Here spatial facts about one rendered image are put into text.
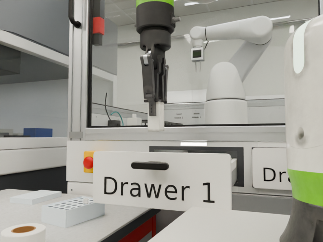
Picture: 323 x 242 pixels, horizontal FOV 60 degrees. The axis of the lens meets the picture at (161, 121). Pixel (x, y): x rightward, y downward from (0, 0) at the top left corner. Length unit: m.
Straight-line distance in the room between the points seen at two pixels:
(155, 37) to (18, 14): 0.89
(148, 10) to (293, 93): 0.45
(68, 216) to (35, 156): 0.79
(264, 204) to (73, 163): 0.64
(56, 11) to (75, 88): 0.67
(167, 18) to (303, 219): 0.51
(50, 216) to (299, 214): 0.54
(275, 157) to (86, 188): 0.62
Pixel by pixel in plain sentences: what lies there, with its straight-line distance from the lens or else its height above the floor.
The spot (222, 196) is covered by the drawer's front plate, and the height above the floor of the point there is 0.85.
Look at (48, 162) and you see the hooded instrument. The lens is 1.50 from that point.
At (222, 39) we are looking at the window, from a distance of 0.91.
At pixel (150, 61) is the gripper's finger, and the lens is 0.63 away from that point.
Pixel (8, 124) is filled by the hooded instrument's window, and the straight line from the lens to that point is 1.36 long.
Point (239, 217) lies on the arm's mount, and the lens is 0.49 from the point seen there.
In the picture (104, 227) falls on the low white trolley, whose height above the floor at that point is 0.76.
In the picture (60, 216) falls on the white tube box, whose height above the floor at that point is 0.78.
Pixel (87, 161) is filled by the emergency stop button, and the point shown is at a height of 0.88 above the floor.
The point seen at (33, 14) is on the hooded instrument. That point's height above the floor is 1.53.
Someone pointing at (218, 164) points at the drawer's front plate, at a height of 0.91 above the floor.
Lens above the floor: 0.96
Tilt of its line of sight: 3 degrees up
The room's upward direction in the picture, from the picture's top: straight up
